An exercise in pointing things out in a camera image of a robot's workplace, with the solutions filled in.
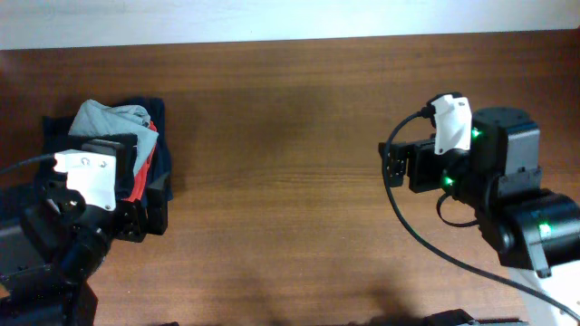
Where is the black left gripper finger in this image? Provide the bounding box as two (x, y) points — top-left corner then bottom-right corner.
(81, 139), (123, 158)
(145, 172), (170, 235)

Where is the dark teal shirt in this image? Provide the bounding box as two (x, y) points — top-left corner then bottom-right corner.
(35, 131), (140, 203)

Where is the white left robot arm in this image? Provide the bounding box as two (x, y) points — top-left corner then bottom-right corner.
(1, 135), (172, 325)

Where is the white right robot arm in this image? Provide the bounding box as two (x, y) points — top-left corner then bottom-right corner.
(378, 107), (579, 325)

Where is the light blue folded shirt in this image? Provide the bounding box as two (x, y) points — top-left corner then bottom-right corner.
(69, 100), (159, 176)

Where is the red folded garment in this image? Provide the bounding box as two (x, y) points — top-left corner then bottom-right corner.
(124, 145), (156, 202)

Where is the navy folded garment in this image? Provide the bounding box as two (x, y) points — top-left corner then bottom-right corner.
(42, 97), (171, 205)

